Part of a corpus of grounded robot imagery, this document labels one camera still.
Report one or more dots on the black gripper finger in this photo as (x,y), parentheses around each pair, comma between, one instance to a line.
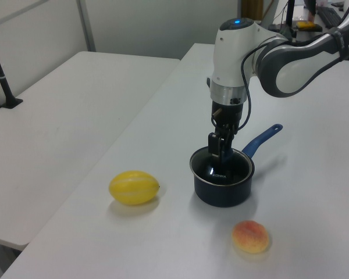
(213,143)
(229,136)

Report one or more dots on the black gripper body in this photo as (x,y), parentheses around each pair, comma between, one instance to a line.
(228,112)

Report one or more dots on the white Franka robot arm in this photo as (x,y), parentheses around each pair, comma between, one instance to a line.
(229,58)

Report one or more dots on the dark blue saucepan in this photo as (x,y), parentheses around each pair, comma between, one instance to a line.
(221,195)

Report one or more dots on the yellow toy melon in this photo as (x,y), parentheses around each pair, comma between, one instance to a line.
(133,187)

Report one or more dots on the orange toy peach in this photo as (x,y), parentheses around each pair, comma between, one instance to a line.
(250,236)

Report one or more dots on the black monitor stand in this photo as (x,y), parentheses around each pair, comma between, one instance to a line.
(291,14)

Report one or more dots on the yellow box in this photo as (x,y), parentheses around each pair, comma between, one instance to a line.
(306,25)

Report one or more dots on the black keyboard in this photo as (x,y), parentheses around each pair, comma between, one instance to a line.
(330,16)

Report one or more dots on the black camera stand pole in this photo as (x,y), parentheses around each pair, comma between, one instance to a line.
(6,87)

